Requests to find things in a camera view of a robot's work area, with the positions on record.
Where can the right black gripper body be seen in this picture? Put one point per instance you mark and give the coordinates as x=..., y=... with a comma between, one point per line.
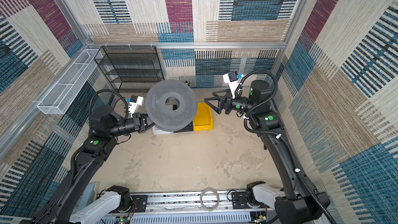
x=229, y=105

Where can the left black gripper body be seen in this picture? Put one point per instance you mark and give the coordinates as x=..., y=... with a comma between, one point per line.
x=137, y=124

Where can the yellow plastic bin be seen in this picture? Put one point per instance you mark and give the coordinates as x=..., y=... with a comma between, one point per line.
x=203, y=119

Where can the black plastic bin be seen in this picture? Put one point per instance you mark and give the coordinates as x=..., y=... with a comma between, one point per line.
x=187, y=128

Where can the white wire mesh basket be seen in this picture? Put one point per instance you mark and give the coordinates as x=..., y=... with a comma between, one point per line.
x=58, y=100

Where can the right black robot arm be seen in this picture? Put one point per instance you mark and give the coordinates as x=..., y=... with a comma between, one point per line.
x=299, y=201

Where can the grey filament spool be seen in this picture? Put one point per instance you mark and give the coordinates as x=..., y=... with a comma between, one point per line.
x=171, y=105

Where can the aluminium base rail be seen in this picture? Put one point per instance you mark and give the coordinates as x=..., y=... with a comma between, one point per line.
x=183, y=207

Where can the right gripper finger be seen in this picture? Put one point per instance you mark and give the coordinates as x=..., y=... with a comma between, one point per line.
x=214, y=104
x=222, y=93

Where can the white plastic bin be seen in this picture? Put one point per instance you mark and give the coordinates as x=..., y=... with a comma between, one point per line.
x=157, y=131

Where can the clear tubing coil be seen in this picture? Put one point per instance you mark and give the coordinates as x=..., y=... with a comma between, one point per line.
x=209, y=199

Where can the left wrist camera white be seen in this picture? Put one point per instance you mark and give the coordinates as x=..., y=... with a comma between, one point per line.
x=134, y=102

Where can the black mesh shelf rack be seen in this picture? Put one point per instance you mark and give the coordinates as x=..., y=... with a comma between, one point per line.
x=130, y=68

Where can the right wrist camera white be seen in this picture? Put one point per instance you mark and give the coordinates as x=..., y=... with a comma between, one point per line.
x=233, y=79

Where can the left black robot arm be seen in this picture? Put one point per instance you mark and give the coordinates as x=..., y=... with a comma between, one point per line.
x=105, y=126

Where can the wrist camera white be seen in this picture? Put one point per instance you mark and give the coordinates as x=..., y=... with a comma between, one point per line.
x=134, y=102
x=233, y=79

